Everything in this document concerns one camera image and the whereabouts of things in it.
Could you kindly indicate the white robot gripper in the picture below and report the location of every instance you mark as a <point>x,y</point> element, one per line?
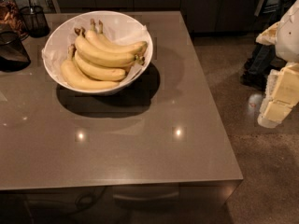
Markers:
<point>289,36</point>

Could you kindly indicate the rearmost yellow banana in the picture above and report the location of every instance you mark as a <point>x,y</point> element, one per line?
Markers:
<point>137,48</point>

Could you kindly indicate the white round bowl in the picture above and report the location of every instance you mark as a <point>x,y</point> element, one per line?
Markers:
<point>53,41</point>

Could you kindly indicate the person in dark clothes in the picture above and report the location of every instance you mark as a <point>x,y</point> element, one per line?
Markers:
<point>258,66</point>

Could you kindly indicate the black mesh cup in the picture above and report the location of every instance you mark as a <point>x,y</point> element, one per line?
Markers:
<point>35,21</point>

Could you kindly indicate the dark glass container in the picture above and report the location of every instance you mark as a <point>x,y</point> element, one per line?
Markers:
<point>13,55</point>

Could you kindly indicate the jar with brown contents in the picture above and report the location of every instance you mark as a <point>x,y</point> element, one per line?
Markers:
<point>10,18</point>

